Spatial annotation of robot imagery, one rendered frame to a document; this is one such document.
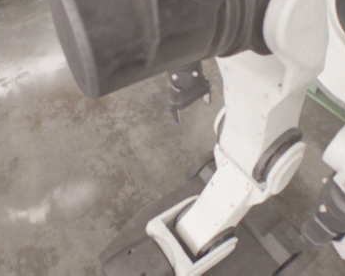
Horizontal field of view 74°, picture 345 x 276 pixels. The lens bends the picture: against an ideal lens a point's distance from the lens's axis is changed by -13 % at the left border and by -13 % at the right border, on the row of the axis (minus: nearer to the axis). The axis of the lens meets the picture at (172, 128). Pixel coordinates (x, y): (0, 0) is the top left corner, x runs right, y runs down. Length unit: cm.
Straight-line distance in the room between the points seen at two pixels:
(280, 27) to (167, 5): 11
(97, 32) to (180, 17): 6
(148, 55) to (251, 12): 10
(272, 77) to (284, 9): 15
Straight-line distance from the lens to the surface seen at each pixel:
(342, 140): 34
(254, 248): 93
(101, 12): 18
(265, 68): 38
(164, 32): 19
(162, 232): 74
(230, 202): 66
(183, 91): 63
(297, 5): 26
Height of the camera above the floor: 103
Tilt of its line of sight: 46 degrees down
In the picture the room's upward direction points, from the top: 2 degrees counter-clockwise
